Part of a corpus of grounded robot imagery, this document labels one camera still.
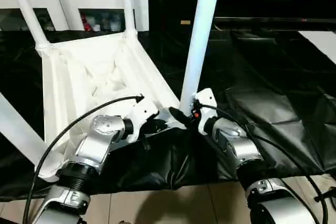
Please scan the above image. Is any white plastic table leg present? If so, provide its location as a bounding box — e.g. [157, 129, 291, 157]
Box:
[0, 92, 52, 168]
[4, 0, 54, 52]
[120, 0, 139, 39]
[179, 0, 224, 113]

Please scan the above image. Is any red bottle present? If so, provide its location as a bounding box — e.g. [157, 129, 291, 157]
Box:
[80, 15, 90, 31]

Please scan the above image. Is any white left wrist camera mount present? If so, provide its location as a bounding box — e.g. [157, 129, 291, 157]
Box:
[125, 96, 160, 143]

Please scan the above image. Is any white flat sheet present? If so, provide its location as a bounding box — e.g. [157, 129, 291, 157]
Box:
[298, 30, 336, 65]

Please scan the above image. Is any black plastic mat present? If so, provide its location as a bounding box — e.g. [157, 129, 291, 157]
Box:
[0, 25, 336, 204]

